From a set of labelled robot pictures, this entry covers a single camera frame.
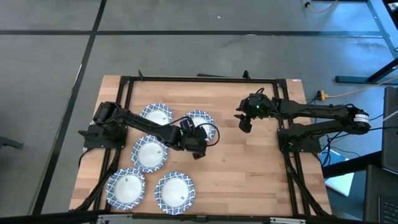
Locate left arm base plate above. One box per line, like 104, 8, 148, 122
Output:
78, 123, 128, 149

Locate yellow extension cable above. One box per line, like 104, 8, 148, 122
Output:
316, 76, 398, 101

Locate blue patterned paper bowl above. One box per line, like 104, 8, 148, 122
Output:
131, 134, 170, 174
105, 167, 146, 211
154, 170, 197, 216
180, 109, 217, 144
139, 103, 174, 128

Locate white paper sheet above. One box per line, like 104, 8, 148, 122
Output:
325, 172, 355, 197

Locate black laptop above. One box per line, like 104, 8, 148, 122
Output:
363, 164, 398, 224

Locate black monitor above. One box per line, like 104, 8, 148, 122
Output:
381, 86, 398, 174

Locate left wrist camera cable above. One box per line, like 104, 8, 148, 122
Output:
172, 115, 221, 147

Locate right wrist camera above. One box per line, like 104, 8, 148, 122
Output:
238, 117, 253, 134

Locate beige cable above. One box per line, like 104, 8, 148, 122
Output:
368, 108, 398, 128

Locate black aluminium rig frame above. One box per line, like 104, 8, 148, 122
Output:
0, 70, 374, 224

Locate blue desk leg frame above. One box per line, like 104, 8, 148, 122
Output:
335, 0, 398, 84

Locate grey furniture foot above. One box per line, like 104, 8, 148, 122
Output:
0, 136, 24, 151

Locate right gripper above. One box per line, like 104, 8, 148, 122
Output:
233, 93, 274, 121

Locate silver aluminium bar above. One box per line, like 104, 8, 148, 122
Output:
97, 214, 133, 224
269, 217, 307, 224

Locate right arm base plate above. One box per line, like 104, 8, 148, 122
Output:
276, 128, 322, 153

